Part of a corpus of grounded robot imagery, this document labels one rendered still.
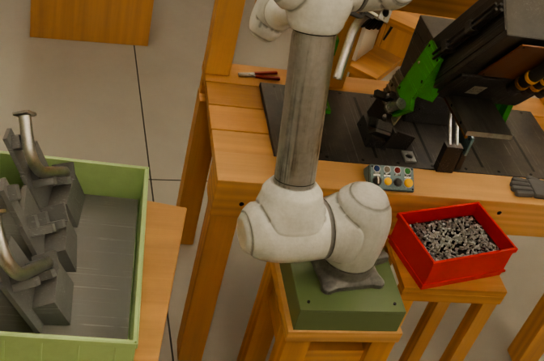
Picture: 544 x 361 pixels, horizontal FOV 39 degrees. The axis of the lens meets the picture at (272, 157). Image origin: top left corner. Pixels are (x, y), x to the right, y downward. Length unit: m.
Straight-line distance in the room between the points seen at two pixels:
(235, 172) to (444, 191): 0.69
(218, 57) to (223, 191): 0.61
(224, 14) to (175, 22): 2.23
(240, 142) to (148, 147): 1.37
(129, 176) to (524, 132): 1.54
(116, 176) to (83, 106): 1.84
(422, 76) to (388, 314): 0.84
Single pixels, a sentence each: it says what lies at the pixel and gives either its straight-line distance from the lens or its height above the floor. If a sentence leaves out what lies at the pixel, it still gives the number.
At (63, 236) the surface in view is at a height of 0.93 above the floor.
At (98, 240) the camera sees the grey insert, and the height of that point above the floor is 0.85.
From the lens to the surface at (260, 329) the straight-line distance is 2.39.
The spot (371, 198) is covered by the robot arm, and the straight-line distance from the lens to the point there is 1.90.
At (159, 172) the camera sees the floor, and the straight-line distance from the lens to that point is 3.68.
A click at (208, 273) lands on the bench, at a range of 2.59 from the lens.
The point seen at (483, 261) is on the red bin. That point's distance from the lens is 2.40.
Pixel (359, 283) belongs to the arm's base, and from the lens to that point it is 2.05.
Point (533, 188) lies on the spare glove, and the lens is 2.72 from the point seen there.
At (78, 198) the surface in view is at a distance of 2.20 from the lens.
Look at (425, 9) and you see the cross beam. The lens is 2.92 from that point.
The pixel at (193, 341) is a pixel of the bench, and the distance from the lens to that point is 2.87.
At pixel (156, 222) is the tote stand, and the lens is 2.29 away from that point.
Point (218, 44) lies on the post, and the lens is 2.73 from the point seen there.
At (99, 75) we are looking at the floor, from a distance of 4.28.
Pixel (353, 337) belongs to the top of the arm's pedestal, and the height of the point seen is 0.83.
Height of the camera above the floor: 2.37
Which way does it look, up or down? 37 degrees down
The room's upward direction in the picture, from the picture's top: 16 degrees clockwise
